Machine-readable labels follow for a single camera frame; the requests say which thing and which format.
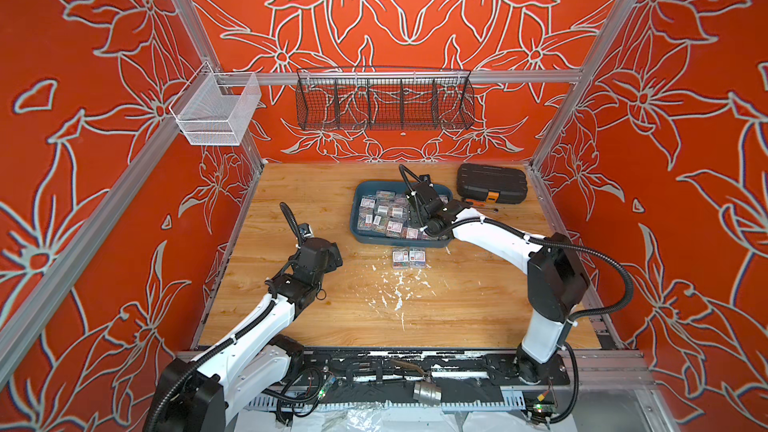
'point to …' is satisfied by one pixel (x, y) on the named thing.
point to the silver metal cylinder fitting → (427, 393)
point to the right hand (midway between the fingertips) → (421, 206)
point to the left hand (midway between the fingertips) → (322, 246)
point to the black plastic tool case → (492, 183)
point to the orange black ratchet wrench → (481, 204)
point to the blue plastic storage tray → (382, 215)
